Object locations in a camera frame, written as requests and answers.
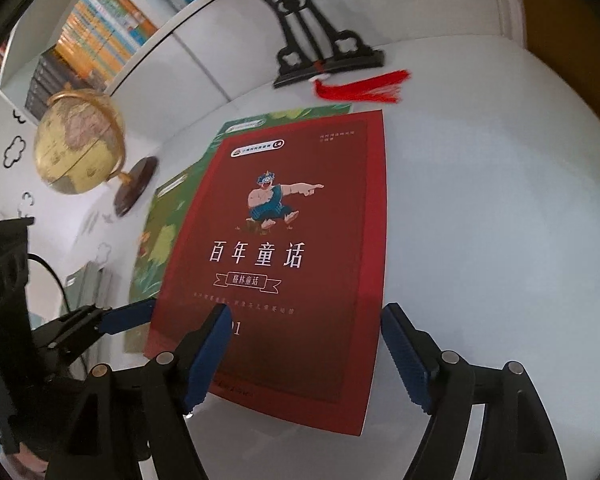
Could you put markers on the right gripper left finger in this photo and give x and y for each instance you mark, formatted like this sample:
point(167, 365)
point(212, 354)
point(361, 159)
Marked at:
point(199, 356)

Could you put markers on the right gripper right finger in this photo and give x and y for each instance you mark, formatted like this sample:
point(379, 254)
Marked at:
point(416, 356)

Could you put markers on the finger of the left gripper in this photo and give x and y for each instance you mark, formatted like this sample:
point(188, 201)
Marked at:
point(125, 318)

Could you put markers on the dark green insect book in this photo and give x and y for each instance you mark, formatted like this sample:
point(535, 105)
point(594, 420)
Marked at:
point(170, 203)

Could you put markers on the dark red fairy tale book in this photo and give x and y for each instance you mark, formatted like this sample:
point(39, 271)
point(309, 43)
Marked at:
point(288, 229)

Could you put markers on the antique yellow desk globe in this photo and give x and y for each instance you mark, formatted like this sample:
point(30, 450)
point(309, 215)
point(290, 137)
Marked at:
point(80, 144)

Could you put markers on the black book set row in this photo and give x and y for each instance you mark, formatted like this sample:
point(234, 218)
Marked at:
point(52, 74)

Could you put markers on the red tassel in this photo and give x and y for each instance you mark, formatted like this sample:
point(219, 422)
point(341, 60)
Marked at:
point(385, 88)

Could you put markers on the orange yellow book row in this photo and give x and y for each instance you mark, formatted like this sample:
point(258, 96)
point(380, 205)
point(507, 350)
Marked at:
point(100, 36)

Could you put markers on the black carved fan stand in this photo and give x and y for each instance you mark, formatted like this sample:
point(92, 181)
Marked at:
point(314, 46)

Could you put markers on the white bookshelf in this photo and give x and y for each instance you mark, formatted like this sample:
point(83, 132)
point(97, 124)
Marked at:
point(376, 21)

